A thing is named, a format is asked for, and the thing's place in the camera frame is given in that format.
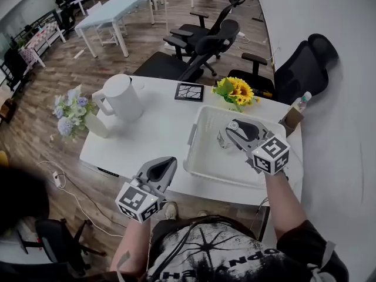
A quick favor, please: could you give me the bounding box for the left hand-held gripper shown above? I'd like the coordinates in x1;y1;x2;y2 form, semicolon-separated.
115;157;178;224

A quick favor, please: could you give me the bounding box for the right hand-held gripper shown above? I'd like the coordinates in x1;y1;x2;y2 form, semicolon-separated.
225;118;291;176

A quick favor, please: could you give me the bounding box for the small glass jar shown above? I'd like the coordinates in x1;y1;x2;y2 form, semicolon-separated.
216;120;246;150

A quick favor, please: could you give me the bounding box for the white plastic basket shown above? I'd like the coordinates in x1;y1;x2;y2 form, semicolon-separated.
183;105;287;187

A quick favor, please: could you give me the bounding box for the person's left forearm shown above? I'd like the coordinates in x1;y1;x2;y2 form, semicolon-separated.
110;218;152;276

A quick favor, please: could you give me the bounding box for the person's right forearm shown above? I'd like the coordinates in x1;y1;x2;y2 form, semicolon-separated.
264;171;308;240

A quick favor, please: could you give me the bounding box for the white table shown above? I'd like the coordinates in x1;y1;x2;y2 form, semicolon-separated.
79;74;304;243

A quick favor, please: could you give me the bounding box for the sunflower bouquet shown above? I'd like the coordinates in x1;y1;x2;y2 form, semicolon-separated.
211;76;261;113

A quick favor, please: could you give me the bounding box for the brown cardboard holder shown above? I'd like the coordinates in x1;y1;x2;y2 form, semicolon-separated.
277;106;305;137

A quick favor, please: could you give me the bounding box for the black power strip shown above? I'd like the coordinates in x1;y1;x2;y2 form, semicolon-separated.
96;166;120;178

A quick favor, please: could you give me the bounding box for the plastic drink bottle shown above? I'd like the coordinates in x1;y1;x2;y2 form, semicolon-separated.
290;91;313;113

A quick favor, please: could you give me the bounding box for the black framed picture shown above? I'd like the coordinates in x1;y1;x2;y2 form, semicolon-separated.
174;82;205;103

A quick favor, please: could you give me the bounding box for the white ribbed vase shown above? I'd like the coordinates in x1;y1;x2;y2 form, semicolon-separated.
84;112;114;139

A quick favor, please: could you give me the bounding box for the white electric kettle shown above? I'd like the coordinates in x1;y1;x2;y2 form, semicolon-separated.
92;73;145;123

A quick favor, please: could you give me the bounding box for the black wide-headrest office chair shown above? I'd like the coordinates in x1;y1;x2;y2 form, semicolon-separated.
227;33;340;105

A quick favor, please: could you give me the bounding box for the white power strip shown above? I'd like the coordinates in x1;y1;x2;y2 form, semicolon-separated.
52;171;67;188

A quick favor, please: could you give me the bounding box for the person's printed t-shirt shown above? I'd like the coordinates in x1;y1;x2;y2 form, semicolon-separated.
146;216;350;282

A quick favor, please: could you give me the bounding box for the blue white flower bouquet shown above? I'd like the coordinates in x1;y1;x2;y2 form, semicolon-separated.
52;84;99;142

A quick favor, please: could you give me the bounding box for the black swivel chair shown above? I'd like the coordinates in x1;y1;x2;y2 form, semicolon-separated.
17;217;106;277

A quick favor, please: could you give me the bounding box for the pale blue table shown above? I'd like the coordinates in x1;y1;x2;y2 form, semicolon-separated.
74;0;156;58

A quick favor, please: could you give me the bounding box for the white arm strap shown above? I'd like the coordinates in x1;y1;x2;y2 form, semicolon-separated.
116;250;132;281

